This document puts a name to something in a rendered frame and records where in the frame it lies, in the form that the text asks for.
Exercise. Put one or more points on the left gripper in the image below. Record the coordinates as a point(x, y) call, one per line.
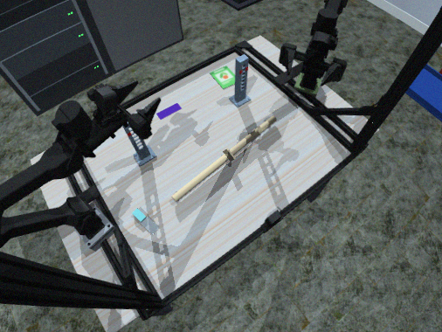
point(139, 126)

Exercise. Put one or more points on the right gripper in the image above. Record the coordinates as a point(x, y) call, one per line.
point(314, 60)

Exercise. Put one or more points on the long beige rail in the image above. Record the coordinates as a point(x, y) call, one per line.
point(228, 155)

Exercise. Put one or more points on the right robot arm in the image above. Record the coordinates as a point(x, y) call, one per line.
point(322, 32)

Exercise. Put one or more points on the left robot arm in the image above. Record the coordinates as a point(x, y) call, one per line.
point(58, 162)

